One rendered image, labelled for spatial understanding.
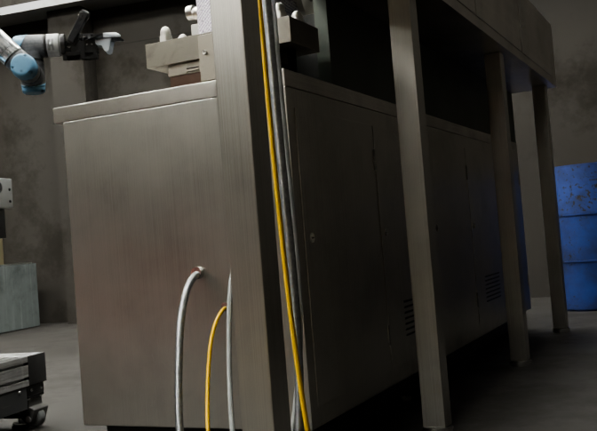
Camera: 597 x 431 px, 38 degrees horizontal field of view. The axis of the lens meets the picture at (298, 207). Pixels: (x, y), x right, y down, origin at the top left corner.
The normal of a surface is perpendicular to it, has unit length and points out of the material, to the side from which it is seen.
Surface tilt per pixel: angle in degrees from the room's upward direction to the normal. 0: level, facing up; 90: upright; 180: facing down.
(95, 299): 90
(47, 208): 90
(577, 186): 90
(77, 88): 90
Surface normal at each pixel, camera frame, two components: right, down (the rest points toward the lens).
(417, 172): -0.43, 0.00
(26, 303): 0.95, -0.09
